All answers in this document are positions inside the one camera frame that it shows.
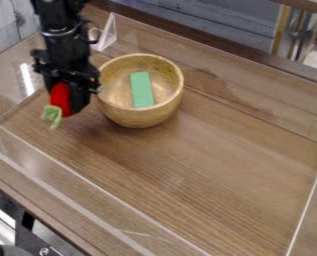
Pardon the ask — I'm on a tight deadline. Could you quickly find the black table leg frame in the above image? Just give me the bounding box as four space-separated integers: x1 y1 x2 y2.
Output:
15 211 62 256

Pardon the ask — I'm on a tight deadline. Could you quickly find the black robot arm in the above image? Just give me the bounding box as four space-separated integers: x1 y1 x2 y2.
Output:
30 0 101 117

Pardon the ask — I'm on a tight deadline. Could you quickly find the gold metal frame background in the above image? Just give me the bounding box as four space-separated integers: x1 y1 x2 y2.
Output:
272 5 317 63

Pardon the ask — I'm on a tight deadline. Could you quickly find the clear acrylic tray wall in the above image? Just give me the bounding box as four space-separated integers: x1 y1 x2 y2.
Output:
0 125 210 256

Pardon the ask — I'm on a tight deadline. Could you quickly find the wooden bowl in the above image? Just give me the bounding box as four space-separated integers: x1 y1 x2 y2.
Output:
98 53 185 128

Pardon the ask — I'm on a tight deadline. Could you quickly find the clear acrylic corner bracket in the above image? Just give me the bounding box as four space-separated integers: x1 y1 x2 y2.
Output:
90 13 117 52

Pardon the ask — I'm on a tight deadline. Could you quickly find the red plush strawberry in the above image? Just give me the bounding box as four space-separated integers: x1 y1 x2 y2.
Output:
41 81 73 129

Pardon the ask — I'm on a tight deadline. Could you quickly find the green rectangular block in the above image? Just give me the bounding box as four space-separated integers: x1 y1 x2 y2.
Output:
130 71 154 108

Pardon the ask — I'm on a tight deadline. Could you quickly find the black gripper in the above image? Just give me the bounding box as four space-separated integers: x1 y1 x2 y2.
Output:
30 48 101 114

